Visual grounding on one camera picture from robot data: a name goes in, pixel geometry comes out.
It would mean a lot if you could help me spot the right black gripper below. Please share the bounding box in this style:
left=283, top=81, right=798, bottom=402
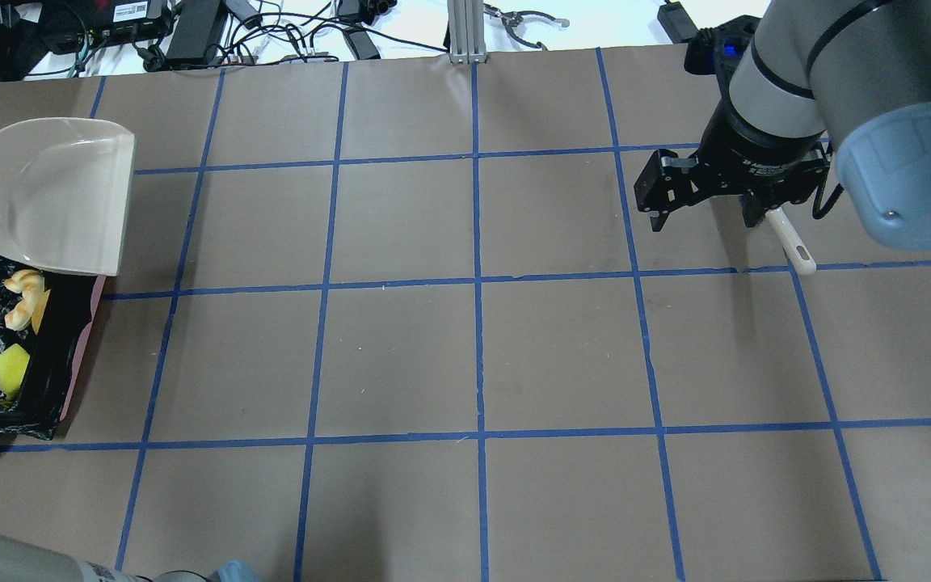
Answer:
left=633, top=102, right=831, bottom=233

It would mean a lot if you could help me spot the beige hand brush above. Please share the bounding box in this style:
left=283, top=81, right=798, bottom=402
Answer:
left=765, top=209, right=818, bottom=276

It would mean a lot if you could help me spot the beige plastic dustpan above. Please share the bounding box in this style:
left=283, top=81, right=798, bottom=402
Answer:
left=0, top=117, right=137, bottom=276

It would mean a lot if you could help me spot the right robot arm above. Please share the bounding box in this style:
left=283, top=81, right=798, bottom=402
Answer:
left=633, top=1, right=931, bottom=251

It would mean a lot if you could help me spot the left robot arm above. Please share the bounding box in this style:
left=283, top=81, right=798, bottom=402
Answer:
left=0, top=535, right=262, bottom=581

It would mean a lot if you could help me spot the pale curved peel piece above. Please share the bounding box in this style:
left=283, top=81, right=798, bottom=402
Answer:
left=2, top=269, right=47, bottom=331

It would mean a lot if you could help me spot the brown potato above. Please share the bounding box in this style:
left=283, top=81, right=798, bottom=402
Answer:
left=30, top=289, right=51, bottom=335

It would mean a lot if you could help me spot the yellow sponge piece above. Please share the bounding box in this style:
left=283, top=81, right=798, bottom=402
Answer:
left=0, top=344, right=30, bottom=401

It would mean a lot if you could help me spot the aluminium frame post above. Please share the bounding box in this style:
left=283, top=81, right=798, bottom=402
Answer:
left=446, top=0, right=488, bottom=64

